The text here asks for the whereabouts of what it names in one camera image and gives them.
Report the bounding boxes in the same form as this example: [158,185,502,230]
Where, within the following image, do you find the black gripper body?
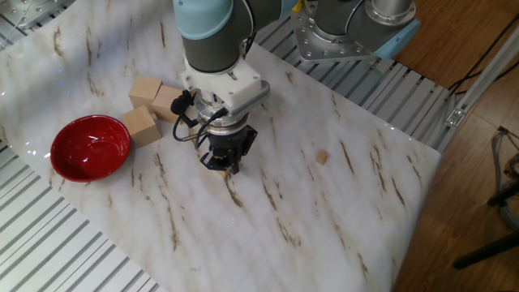
[206,124,259,161]

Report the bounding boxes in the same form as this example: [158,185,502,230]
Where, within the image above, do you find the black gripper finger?
[199,149,231,172]
[229,152,245,175]

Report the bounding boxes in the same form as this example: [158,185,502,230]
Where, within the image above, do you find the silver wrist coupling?
[194,95,249,137]

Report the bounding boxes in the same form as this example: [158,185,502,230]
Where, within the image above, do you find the large wooden cube block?
[151,84,195,124]
[121,105,163,148]
[128,75,164,110]

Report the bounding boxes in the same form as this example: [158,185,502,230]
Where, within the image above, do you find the glossy marble pattern mat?
[0,0,443,292]

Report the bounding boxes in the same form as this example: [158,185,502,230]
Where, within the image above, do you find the red glossy bowl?
[49,114,132,183]

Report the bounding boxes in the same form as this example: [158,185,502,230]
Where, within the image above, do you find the black stand legs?
[452,178,519,271]

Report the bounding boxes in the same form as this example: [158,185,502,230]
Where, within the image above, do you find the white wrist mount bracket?
[180,56,272,117]

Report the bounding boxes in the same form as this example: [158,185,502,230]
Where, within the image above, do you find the black gripper cable bundle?
[169,32,257,149]

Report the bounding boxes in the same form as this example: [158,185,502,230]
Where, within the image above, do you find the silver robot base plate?
[290,0,378,64]

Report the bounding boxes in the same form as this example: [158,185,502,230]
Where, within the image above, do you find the thin black floor cables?
[447,11,519,97]

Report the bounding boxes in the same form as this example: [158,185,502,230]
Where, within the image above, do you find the silver perforated mount plate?
[0,0,78,32]

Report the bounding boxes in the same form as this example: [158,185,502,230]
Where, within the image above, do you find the aluminium frame post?
[435,24,519,154]

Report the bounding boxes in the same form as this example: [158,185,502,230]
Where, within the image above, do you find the grey cable bundle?
[489,125,519,232]

